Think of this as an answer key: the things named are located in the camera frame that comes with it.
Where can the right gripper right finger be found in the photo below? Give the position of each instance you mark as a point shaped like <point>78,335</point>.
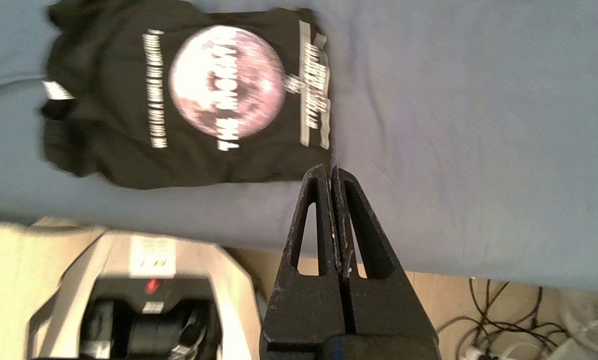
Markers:
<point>383,310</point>

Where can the black t-shirt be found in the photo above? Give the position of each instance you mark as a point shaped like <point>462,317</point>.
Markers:
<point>119,125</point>

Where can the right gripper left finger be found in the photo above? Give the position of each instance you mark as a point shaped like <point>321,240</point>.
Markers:
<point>303,310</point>

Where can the bed with blue sheet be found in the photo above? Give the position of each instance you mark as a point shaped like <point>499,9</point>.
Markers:
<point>453,125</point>

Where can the white power strip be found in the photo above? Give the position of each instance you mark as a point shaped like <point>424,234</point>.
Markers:
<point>508,352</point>

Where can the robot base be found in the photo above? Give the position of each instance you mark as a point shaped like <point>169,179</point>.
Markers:
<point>154,320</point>

